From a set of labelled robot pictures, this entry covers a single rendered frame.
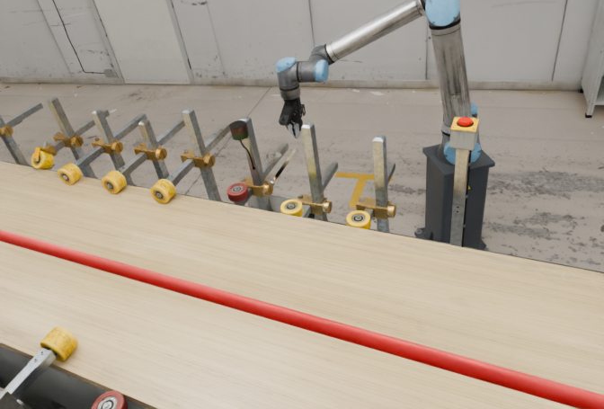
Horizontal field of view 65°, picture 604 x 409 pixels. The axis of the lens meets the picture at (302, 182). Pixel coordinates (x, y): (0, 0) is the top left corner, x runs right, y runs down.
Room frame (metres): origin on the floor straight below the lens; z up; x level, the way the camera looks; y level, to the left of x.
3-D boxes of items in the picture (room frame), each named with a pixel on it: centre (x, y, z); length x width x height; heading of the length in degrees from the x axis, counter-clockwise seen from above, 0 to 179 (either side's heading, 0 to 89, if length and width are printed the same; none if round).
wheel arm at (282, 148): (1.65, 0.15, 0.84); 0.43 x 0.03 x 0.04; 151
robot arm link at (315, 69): (1.92, -0.13, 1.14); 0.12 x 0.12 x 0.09; 72
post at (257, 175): (1.54, 0.17, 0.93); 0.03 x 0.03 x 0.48; 61
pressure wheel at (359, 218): (1.19, -0.17, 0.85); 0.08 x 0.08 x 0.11
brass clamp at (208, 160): (1.67, 0.40, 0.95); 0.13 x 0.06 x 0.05; 61
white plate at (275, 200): (1.54, 0.13, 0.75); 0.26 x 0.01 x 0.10; 61
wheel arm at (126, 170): (1.83, 0.62, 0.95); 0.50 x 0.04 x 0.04; 151
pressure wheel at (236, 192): (1.47, 0.25, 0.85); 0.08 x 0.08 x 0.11
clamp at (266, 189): (1.55, 0.19, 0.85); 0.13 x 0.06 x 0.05; 61
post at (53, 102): (2.03, 1.04, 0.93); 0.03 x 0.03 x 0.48; 61
